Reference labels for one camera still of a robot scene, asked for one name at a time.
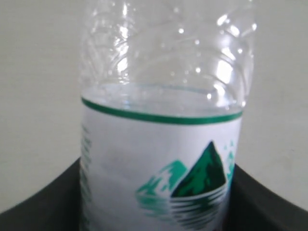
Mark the green label water bottle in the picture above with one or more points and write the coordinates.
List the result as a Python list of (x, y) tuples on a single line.
[(163, 87)]

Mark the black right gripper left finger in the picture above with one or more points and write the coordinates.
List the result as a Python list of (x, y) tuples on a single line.
[(55, 208)]

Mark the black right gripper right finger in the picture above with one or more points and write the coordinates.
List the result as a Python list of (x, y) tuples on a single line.
[(253, 207)]

